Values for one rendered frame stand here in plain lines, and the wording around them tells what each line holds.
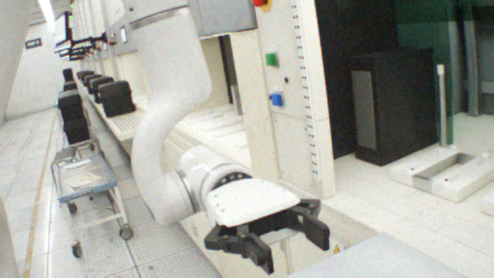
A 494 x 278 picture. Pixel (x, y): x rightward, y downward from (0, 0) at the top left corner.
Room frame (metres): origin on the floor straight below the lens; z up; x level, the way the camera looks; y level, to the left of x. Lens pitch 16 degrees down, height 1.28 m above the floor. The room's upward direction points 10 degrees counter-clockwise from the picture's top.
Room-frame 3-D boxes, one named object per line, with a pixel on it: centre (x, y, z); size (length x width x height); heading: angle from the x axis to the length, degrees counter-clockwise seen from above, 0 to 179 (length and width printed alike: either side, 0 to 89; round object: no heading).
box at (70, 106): (4.01, 1.79, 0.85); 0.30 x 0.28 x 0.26; 22
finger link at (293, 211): (0.41, -0.04, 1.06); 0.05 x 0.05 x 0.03; 4
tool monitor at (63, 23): (3.57, 1.35, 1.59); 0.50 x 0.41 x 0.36; 113
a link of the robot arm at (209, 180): (0.51, 0.03, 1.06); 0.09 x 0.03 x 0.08; 111
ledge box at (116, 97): (3.16, 0.99, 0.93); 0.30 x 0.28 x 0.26; 20
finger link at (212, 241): (0.40, 0.03, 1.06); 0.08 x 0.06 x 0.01; 129
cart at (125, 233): (2.74, 1.26, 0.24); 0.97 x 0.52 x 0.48; 26
